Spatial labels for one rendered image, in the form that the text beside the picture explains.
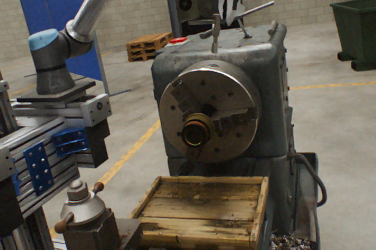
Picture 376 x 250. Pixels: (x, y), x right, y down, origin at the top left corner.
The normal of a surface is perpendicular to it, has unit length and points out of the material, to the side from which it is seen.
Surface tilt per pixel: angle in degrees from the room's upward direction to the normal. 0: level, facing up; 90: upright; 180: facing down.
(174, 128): 90
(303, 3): 90
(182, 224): 0
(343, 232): 0
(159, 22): 90
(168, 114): 90
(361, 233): 0
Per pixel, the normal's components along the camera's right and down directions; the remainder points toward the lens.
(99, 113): 0.90, 0.00
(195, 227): -0.15, -0.94
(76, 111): -0.42, 0.33
